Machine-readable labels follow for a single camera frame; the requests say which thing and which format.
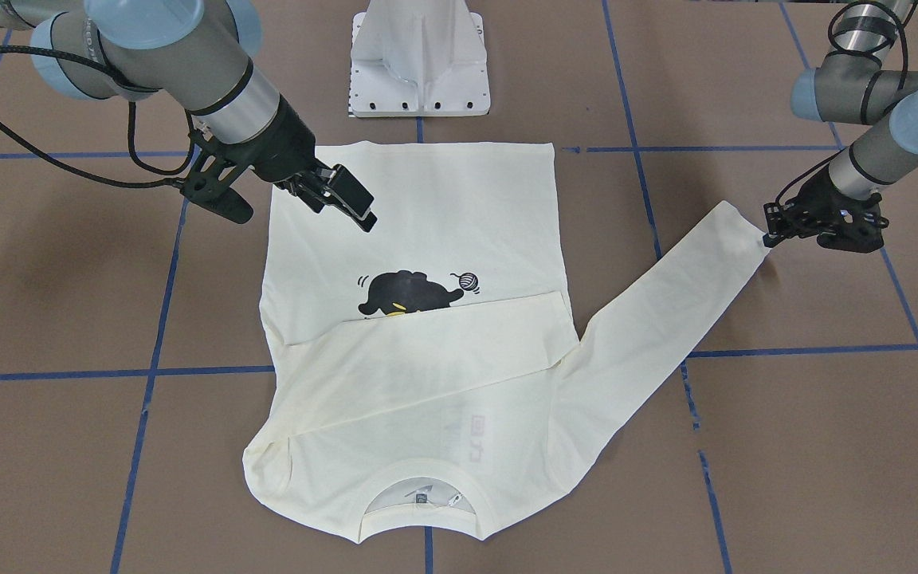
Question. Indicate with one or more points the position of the cream long-sleeve cat shirt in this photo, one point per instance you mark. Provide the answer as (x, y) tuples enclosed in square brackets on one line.
[(429, 372)]

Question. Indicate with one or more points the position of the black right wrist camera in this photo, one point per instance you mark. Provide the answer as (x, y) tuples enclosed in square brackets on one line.
[(209, 181)]

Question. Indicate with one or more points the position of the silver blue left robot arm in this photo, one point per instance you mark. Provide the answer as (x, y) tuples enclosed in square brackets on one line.
[(851, 86)]

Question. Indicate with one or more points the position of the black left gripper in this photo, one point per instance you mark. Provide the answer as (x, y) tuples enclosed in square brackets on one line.
[(820, 191)]

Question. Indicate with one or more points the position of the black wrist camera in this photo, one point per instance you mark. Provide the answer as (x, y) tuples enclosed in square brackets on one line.
[(853, 225), (209, 181)]

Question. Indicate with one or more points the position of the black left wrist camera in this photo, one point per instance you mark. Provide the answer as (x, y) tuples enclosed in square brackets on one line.
[(853, 225)]

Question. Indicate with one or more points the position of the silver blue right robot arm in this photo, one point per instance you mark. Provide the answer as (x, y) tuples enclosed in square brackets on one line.
[(201, 54)]

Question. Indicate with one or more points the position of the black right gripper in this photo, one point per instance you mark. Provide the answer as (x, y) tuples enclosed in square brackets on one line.
[(282, 147)]

